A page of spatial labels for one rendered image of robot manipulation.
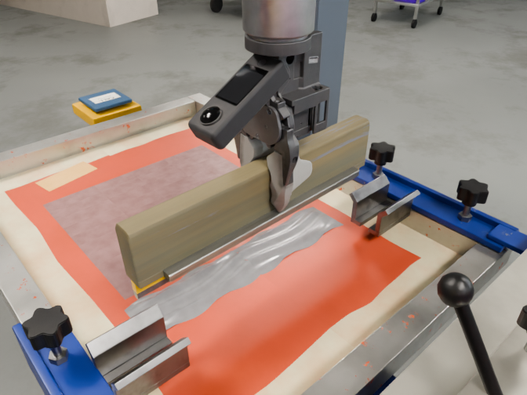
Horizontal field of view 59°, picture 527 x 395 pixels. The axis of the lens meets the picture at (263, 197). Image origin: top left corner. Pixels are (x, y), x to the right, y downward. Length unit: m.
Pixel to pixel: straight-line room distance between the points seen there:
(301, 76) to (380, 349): 0.32
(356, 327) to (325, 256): 0.14
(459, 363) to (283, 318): 0.23
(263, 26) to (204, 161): 0.51
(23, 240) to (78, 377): 0.34
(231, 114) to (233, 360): 0.29
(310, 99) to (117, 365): 0.36
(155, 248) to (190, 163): 0.47
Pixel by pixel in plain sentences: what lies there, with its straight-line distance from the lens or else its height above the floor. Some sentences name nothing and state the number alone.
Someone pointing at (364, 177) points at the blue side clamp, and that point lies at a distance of 0.82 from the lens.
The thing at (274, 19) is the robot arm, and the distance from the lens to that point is 0.48.
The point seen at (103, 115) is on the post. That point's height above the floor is 0.95.
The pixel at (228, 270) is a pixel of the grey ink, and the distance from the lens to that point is 0.68.
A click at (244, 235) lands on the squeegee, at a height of 1.07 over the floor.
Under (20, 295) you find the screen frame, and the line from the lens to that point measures 0.68.
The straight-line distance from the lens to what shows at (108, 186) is 0.91.
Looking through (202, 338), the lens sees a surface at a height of 0.96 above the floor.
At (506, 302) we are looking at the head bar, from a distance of 0.59.
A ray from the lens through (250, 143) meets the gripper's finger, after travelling 0.57.
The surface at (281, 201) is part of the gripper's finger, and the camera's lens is 0.57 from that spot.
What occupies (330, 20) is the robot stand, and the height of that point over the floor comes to 1.13.
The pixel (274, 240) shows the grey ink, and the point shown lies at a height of 0.96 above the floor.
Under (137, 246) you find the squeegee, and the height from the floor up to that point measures 1.12.
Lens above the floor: 1.42
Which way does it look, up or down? 34 degrees down
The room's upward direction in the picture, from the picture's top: straight up
